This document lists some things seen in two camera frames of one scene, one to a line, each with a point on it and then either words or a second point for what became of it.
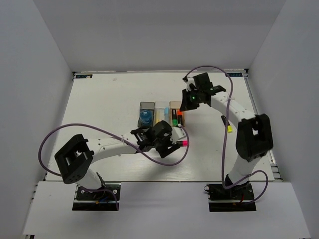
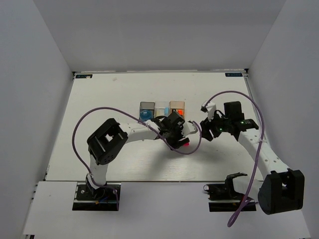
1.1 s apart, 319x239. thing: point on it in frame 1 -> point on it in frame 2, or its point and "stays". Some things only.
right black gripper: x=186 y=104 -> x=207 y=125
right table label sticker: x=235 y=74 stays
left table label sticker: x=87 y=76 stays
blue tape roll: x=146 y=117 stays
